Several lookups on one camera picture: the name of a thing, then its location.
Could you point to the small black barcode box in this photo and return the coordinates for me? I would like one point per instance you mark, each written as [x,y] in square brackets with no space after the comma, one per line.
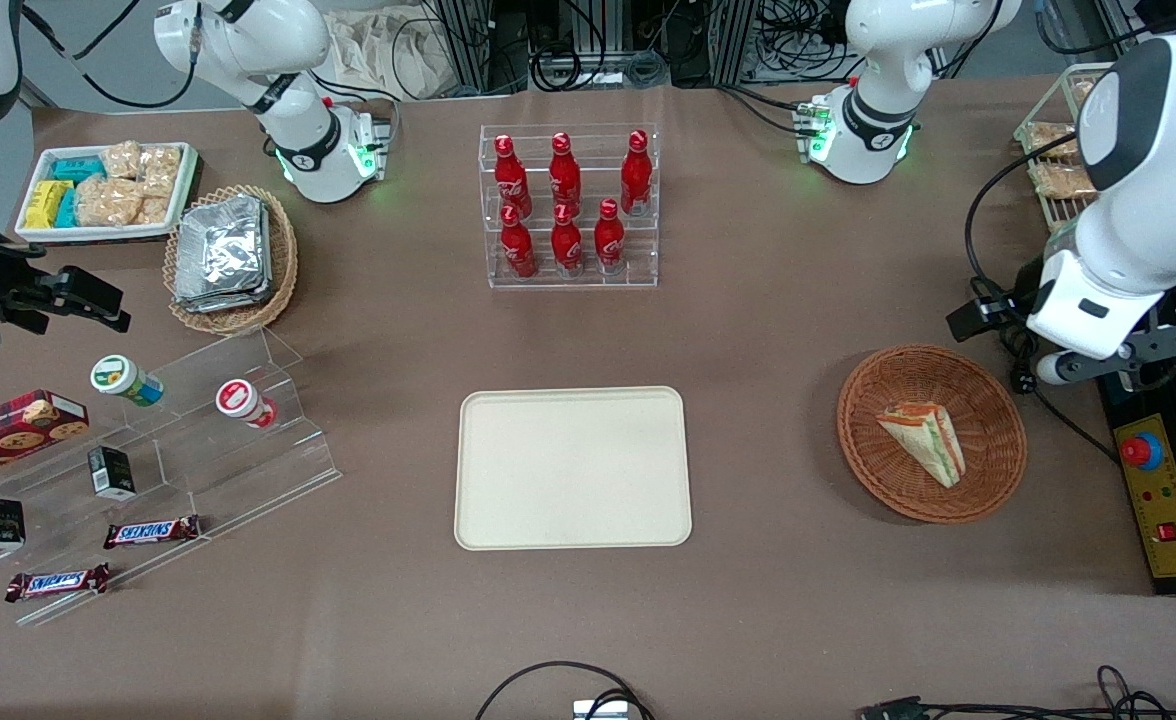
[111,473]

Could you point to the grey left wrist camera bracket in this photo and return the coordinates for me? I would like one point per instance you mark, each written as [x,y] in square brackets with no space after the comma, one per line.
[1138,350]

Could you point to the oval tan wicker basket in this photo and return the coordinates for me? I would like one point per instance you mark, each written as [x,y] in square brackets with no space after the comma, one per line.
[283,260]

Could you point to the red cola bottle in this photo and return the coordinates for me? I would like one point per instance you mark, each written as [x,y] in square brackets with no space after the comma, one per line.
[519,250]
[565,175]
[567,245]
[609,240]
[511,180]
[635,175]

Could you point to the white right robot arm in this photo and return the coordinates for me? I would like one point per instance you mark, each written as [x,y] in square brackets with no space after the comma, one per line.
[300,135]

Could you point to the black control box yellow panel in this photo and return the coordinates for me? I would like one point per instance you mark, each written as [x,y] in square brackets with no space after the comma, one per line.
[1163,500]

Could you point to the clear acrylic bottle rack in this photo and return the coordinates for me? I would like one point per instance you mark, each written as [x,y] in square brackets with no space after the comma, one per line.
[568,284]

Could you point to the round brown wicker basket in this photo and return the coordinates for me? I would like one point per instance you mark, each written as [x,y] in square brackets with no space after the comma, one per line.
[888,460]

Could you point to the white rectangular snack tray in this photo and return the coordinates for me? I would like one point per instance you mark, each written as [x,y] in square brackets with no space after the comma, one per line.
[38,232]

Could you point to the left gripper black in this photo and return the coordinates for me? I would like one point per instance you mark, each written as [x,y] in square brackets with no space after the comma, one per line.
[1026,279]

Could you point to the yellow snack packet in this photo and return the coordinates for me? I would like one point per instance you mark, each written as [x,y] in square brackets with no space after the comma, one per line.
[46,204]

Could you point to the wrapped triangle sandwich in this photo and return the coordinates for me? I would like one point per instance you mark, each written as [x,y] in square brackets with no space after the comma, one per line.
[926,440]

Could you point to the white cloth bag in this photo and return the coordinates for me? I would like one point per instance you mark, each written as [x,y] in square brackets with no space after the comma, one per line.
[388,50]

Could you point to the clear acrylic step stand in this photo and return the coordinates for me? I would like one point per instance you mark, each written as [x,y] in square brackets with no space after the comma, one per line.
[248,470]

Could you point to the green lid yogurt cup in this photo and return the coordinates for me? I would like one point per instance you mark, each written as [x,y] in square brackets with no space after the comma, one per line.
[118,378]

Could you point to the Snickers chocolate bar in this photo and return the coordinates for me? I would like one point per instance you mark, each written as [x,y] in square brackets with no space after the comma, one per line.
[58,583]
[151,532]

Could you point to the clear rice cracker packet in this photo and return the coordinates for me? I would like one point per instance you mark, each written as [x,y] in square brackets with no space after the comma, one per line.
[155,210]
[160,170]
[108,202]
[121,160]

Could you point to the small grey device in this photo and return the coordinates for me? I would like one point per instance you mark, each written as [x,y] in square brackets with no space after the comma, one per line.
[600,710]

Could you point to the silver foil packet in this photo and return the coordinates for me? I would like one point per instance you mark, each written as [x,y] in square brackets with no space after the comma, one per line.
[228,304]
[220,245]

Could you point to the red lid yogurt cup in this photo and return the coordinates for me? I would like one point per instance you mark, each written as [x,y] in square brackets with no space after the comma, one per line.
[240,400]

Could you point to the bagged brown snack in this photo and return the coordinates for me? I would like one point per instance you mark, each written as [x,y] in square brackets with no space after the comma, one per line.
[1051,138]
[1060,181]

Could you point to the aluminium frame post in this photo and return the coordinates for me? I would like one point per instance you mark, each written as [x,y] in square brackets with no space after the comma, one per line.
[468,45]
[753,40]

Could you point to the red tartan cookie box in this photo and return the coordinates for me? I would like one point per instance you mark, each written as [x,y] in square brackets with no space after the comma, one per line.
[8,435]

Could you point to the teal snack packet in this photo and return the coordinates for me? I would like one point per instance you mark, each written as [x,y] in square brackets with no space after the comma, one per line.
[67,208]
[78,169]

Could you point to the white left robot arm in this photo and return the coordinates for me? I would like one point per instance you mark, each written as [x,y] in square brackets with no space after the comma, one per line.
[1153,190]

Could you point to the cream plastic serving tray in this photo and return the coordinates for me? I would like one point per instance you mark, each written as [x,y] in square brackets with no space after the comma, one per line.
[573,468]

